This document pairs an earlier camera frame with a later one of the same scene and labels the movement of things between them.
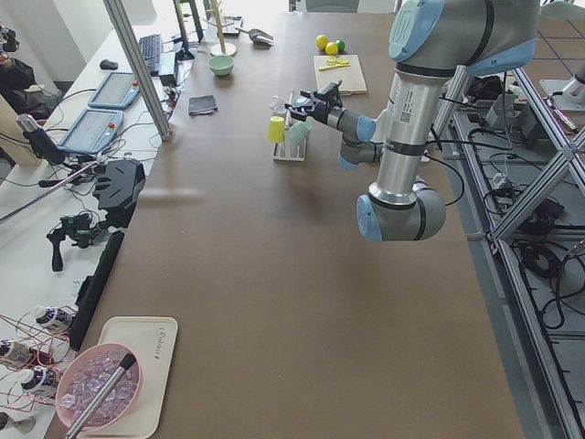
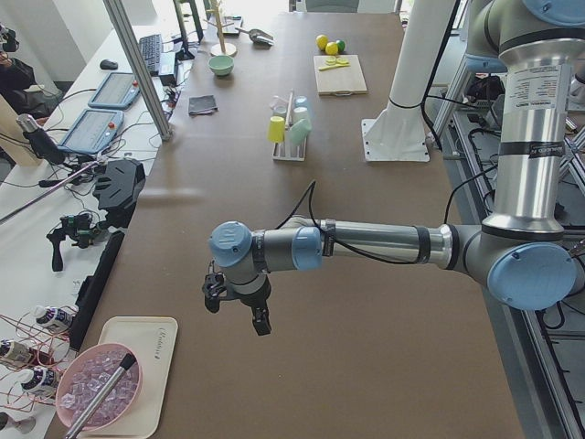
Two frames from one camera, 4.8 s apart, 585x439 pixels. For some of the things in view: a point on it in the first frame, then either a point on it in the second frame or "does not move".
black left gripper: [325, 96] to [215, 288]
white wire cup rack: [286, 151] does not move
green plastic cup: [300, 130] does not move
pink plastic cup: [276, 101] does not move
